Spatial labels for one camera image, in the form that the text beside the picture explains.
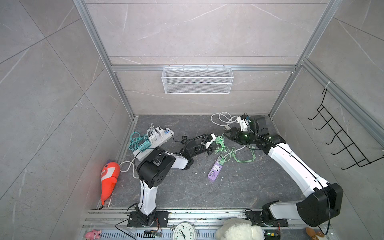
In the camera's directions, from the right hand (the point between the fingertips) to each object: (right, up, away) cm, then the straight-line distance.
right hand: (226, 133), depth 79 cm
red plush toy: (-65, -22, +4) cm, 68 cm away
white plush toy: (0, -35, -24) cm, 42 cm away
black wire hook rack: (+51, -9, -18) cm, 54 cm away
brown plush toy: (+40, -47, -9) cm, 62 cm away
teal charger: (-51, -9, +14) cm, 53 cm away
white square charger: (-41, +1, +22) cm, 46 cm away
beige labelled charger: (-45, -4, +19) cm, 49 cm away
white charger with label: (-43, -2, +20) cm, 47 cm away
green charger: (-1, -18, +8) cm, 20 cm away
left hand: (-2, -2, +4) cm, 5 cm away
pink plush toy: (-64, -46, -11) cm, 79 cm away
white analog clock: (-21, -44, -11) cm, 50 cm away
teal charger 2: (-48, -8, +16) cm, 51 cm away
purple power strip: (-4, -22, +9) cm, 25 cm away
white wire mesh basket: (-15, +36, +22) cm, 44 cm away
